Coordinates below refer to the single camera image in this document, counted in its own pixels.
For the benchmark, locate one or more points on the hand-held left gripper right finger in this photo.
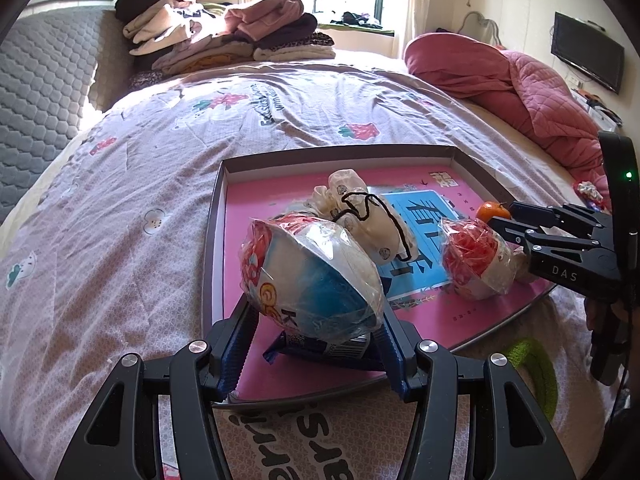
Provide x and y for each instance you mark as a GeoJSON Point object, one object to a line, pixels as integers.
{"type": "Point", "coordinates": [395, 366]}

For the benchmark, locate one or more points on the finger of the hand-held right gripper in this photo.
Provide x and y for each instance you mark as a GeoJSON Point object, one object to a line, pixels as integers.
{"type": "Point", "coordinates": [550, 212]}
{"type": "Point", "coordinates": [515, 232]}

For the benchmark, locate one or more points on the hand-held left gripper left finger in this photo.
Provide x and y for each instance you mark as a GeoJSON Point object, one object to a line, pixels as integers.
{"type": "Point", "coordinates": [236, 360]}

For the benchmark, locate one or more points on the orange tangerine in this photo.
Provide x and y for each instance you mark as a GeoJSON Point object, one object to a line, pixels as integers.
{"type": "Point", "coordinates": [490, 211]}

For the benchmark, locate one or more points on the small egg toy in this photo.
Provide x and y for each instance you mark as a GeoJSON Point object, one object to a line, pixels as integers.
{"type": "Point", "coordinates": [470, 255]}

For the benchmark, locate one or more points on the dark blue snack packet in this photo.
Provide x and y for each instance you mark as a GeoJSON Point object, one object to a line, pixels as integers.
{"type": "Point", "coordinates": [325, 353]}

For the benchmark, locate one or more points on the large egg toy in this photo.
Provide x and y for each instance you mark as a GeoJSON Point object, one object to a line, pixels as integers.
{"type": "Point", "coordinates": [310, 270]}

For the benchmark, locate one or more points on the shallow grey cardboard tray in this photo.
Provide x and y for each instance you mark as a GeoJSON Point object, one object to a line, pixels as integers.
{"type": "Point", "coordinates": [215, 240]}

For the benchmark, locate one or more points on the shiny wrapped small toy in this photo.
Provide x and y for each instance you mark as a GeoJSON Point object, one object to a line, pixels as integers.
{"type": "Point", "coordinates": [591, 193]}

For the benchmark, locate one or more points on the white drawer cabinet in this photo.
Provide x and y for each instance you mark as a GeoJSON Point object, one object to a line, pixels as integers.
{"type": "Point", "coordinates": [600, 110]}

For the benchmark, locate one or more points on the pink quilted blanket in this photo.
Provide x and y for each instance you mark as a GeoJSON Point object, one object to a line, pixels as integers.
{"type": "Point", "coordinates": [525, 95]}

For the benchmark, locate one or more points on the pink picture book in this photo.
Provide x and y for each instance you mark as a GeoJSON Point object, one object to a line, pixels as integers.
{"type": "Point", "coordinates": [250, 200]}

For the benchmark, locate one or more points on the black flat television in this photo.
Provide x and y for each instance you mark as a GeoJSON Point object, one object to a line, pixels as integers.
{"type": "Point", "coordinates": [587, 52]}

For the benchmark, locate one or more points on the dark clothes on windowsill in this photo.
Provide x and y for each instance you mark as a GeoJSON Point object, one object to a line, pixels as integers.
{"type": "Point", "coordinates": [357, 19]}

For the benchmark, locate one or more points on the grey quilted headboard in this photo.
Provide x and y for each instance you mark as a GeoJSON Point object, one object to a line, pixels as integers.
{"type": "Point", "coordinates": [45, 100]}

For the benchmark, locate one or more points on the pile of folded clothes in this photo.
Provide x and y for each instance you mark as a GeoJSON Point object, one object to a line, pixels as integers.
{"type": "Point", "coordinates": [200, 35]}

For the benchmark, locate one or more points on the white curved metal frame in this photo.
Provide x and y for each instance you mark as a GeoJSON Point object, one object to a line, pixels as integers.
{"type": "Point", "coordinates": [482, 22]}

